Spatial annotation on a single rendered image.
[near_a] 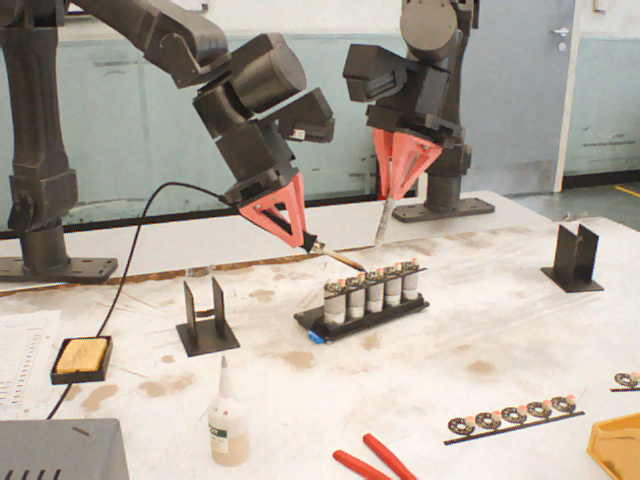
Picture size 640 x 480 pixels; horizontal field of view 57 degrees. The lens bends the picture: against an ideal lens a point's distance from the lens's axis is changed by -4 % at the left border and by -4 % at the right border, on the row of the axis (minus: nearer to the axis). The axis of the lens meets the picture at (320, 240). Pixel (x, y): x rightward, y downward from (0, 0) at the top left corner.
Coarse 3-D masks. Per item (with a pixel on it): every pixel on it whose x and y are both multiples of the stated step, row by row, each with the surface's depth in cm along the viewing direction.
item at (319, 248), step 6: (318, 240) 73; (318, 246) 73; (324, 246) 73; (318, 252) 73; (324, 252) 73; (330, 252) 73; (336, 258) 73; (342, 258) 73; (348, 258) 73; (348, 264) 73; (354, 264) 73; (360, 264) 73; (360, 270) 73
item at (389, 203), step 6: (402, 174) 72; (390, 198) 72; (384, 204) 72; (390, 204) 72; (384, 210) 72; (390, 210) 72; (384, 216) 72; (390, 216) 72; (384, 222) 72; (378, 228) 72; (384, 228) 72; (378, 234) 72; (384, 234) 72; (378, 240) 72
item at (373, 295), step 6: (372, 276) 72; (366, 282) 72; (372, 282) 72; (366, 288) 72; (372, 288) 72; (378, 288) 72; (366, 294) 73; (372, 294) 72; (378, 294) 72; (366, 300) 73; (372, 300) 72; (378, 300) 73; (366, 306) 73; (372, 306) 73; (378, 306) 73
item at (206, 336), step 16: (192, 272) 69; (208, 272) 71; (192, 304) 67; (224, 304) 68; (192, 320) 68; (208, 320) 74; (224, 320) 69; (192, 336) 70; (208, 336) 71; (224, 336) 70; (192, 352) 67; (208, 352) 68
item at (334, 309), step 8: (344, 296) 69; (328, 304) 69; (336, 304) 69; (344, 304) 70; (328, 312) 70; (336, 312) 69; (344, 312) 70; (328, 320) 70; (336, 320) 70; (344, 320) 71
